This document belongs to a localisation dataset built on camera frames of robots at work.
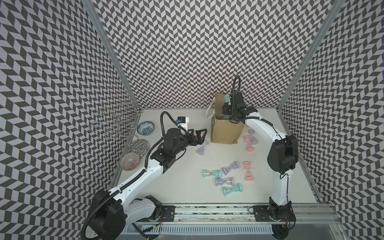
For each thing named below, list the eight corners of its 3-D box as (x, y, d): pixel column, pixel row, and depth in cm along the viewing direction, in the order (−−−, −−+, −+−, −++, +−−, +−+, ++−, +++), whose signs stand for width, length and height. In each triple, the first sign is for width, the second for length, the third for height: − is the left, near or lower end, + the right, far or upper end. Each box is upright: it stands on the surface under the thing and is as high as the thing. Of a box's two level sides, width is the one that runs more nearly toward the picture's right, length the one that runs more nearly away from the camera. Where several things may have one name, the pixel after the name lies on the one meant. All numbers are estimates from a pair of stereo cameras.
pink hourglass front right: (246, 180, 85) (247, 179, 83) (242, 163, 92) (243, 161, 90) (253, 180, 85) (254, 179, 83) (249, 163, 92) (250, 161, 90)
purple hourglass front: (215, 186, 83) (215, 184, 81) (214, 178, 85) (215, 177, 83) (233, 186, 83) (234, 184, 81) (232, 178, 85) (233, 177, 83)
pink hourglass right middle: (246, 152, 97) (248, 150, 94) (243, 138, 104) (244, 135, 101) (252, 152, 97) (254, 150, 94) (249, 138, 104) (250, 135, 101)
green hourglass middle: (202, 178, 86) (202, 175, 83) (202, 172, 88) (202, 169, 85) (220, 178, 86) (221, 175, 83) (220, 172, 88) (220, 169, 85)
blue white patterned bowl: (137, 135, 103) (135, 132, 99) (141, 124, 109) (139, 120, 106) (152, 135, 103) (150, 132, 99) (155, 124, 109) (153, 120, 106)
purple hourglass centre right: (224, 175, 86) (225, 174, 84) (221, 170, 88) (221, 168, 86) (239, 167, 89) (240, 165, 87) (235, 162, 92) (236, 160, 90)
